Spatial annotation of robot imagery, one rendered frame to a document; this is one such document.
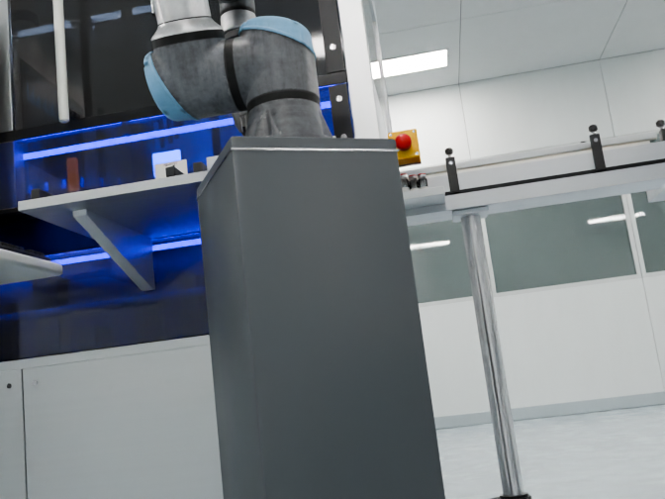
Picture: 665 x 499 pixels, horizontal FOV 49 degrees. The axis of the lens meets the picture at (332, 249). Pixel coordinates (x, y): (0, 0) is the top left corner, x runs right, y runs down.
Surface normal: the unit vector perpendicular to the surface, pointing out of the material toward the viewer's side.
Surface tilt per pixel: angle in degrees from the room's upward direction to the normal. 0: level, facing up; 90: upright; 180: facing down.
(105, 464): 90
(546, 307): 90
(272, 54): 90
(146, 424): 90
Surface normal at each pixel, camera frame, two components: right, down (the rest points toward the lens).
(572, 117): -0.15, -0.16
